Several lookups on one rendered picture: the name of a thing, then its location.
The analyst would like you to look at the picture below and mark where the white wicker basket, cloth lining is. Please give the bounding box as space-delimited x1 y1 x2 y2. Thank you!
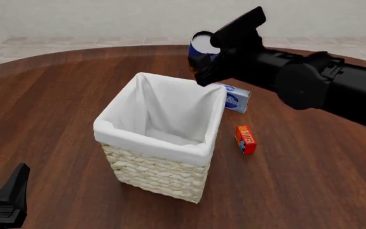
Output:
93 71 228 204

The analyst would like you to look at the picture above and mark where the blue and white food box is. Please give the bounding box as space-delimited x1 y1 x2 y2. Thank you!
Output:
213 82 252 115

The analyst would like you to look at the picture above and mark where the red butter box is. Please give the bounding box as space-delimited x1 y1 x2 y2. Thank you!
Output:
235 125 258 155

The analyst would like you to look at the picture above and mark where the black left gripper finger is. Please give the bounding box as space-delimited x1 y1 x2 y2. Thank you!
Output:
0 163 31 214

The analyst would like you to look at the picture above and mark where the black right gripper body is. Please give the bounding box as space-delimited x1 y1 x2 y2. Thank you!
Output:
194 46 246 87

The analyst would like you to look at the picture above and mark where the blue soup can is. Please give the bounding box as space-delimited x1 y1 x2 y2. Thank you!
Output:
187 30 224 74

